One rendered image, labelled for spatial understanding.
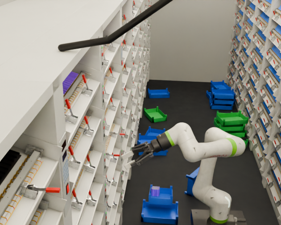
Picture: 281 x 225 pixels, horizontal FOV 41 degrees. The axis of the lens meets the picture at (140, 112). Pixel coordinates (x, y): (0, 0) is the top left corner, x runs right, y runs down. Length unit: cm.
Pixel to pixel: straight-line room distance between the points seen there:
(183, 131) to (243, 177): 191
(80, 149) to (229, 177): 249
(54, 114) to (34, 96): 14
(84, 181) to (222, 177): 232
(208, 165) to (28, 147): 162
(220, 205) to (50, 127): 165
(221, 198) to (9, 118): 190
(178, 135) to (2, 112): 134
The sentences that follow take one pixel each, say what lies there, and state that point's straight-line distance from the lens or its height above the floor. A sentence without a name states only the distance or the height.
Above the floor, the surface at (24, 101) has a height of 175.
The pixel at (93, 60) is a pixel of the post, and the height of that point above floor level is 161.
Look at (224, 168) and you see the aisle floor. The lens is 403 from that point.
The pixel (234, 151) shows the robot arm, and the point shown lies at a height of 97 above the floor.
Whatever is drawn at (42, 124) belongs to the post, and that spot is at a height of 162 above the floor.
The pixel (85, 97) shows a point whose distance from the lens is 160.
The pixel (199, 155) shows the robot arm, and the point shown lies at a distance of 208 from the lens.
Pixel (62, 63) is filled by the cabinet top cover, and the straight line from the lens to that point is 124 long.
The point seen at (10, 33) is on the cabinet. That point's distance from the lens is 167.
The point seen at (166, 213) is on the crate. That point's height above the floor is 0.
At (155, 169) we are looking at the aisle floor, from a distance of 389.
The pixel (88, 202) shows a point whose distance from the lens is 191.
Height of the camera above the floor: 212
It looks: 25 degrees down
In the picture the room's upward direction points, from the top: 1 degrees clockwise
